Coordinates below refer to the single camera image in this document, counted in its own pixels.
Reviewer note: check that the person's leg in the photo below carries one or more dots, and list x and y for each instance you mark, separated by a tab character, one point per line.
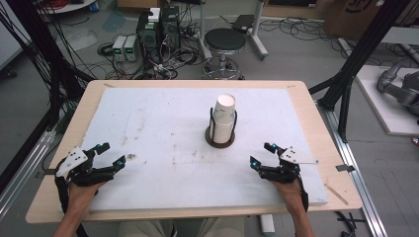
148	229
222	227

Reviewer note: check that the stack of white paper cups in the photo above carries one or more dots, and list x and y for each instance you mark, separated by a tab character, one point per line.
224	115

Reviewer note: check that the white floor platform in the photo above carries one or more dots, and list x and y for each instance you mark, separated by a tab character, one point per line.
382	108

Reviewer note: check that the white table foot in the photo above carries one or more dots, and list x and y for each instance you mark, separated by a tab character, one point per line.
267	224

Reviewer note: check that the black computer tower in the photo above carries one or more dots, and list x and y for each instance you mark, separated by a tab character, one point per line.
170	29
148	39

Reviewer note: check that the black tape piece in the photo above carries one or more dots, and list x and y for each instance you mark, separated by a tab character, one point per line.
345	168
47	171

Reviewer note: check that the black metal frame strut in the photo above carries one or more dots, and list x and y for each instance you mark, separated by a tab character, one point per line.
359	56

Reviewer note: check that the grey power supply unit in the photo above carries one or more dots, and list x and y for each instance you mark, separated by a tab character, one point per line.
119	47
131	47

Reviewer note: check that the round white table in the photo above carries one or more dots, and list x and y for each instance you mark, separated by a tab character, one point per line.
69	6

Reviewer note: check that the black round stool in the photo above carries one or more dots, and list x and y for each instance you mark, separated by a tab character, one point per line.
224	39

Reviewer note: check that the brown cardboard box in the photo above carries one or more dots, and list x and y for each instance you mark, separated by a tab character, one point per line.
355	16

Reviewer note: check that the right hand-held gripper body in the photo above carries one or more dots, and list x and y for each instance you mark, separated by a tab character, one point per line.
283	173

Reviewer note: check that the white metal stand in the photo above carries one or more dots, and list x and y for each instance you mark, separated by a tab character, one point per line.
258	36

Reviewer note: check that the flat black device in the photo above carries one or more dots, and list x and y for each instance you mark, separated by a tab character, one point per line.
243	23

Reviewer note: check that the small white box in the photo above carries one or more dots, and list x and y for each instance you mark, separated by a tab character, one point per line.
154	15

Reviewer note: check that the person's left leg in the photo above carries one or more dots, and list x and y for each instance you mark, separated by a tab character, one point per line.
148	229

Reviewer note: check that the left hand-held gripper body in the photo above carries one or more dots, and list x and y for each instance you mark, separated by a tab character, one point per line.
77	161

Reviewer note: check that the person's left hand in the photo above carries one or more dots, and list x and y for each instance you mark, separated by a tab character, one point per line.
80	197

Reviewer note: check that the person's right hand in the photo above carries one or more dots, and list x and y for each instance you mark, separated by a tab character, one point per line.
291	194

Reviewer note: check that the thin wooden stick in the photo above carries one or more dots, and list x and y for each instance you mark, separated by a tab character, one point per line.
336	194

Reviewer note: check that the aluminium rail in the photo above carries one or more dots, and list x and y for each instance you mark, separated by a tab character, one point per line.
352	164
23	177

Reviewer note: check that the white foam mat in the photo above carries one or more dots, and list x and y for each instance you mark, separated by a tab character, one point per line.
164	115

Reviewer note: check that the person's right leg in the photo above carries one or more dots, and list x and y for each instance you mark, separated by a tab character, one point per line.
222	227

